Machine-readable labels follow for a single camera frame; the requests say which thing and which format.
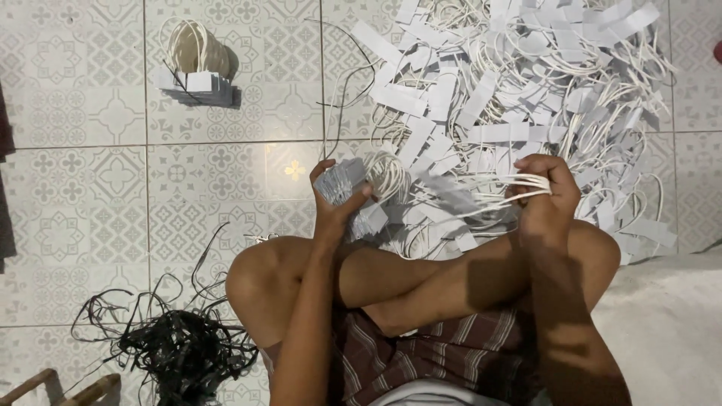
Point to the person's right fingers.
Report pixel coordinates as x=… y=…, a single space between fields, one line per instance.
x=533 y=175

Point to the white shirt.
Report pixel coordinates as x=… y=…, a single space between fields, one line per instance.
x=445 y=394

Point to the red object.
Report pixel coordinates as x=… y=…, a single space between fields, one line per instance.
x=718 y=52

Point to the wooden stool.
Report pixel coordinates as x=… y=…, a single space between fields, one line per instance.
x=62 y=390

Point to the person's left hand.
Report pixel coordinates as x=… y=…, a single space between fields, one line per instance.
x=330 y=211

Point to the person's right hand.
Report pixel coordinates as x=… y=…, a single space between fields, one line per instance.
x=550 y=211

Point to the white mat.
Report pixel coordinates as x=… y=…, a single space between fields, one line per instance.
x=660 y=332

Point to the brown striped shorts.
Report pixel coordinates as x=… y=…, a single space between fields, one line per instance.
x=434 y=355

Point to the dark cloth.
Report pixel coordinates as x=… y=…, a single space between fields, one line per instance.
x=5 y=186

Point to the person's legs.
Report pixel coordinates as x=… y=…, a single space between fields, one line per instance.
x=406 y=282

